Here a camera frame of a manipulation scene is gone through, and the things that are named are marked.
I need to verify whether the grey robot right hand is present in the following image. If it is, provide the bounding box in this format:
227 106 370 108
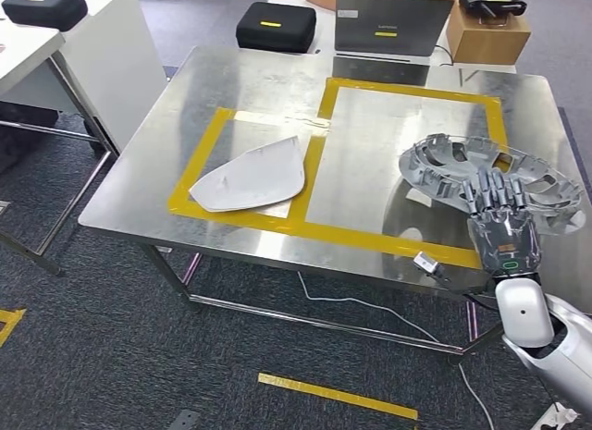
460 166 543 279

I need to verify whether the silver plastic wheel hubcap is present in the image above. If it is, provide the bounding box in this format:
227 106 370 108
398 132 586 238

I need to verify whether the yellow table tape outline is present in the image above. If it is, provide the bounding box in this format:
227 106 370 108
302 78 509 270

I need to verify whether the brown cardboard box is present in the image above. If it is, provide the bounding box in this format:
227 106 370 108
445 1 532 66

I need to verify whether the black antenna device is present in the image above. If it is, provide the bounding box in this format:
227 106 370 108
458 0 527 19

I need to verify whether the grey laptop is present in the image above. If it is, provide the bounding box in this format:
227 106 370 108
334 0 455 64

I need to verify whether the white desk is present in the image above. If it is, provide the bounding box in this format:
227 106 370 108
268 0 516 74

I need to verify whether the white plastic mirror cover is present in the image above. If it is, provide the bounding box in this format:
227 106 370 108
189 136 307 214

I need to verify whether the black zip case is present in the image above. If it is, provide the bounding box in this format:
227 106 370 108
236 2 317 55
1 0 88 33

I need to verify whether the white side panel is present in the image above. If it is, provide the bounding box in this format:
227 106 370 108
0 0 168 154

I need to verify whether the black camera bracket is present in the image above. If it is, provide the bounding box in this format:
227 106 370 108
434 264 498 298

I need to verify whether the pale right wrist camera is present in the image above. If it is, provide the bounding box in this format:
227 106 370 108
412 251 440 276

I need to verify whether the white floor cable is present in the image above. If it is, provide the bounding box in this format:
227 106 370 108
295 270 495 430

